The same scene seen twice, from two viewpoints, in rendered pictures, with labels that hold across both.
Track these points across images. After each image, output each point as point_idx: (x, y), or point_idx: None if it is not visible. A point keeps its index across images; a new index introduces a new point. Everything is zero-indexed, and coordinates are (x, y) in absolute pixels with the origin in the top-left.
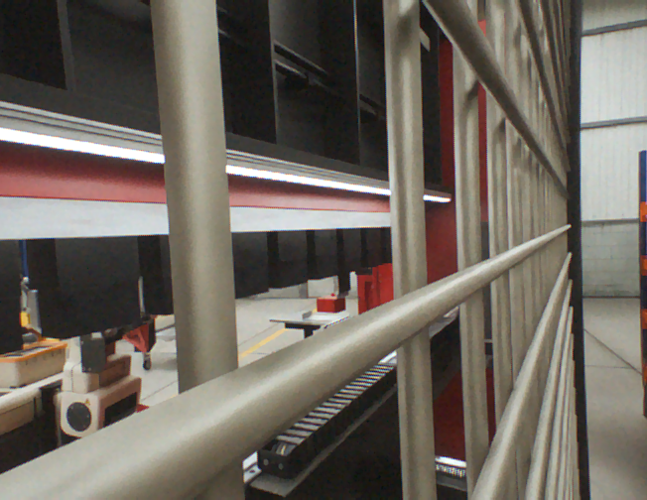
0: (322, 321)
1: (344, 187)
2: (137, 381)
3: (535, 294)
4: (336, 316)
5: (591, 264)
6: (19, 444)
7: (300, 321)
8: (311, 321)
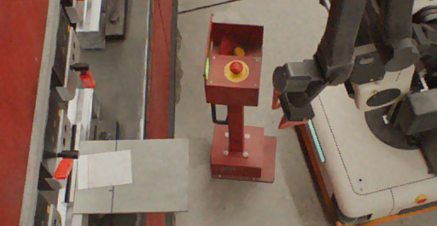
0: (93, 146)
1: None
2: (354, 84)
3: None
4: (84, 181)
5: None
6: None
7: (130, 140)
8: (110, 141)
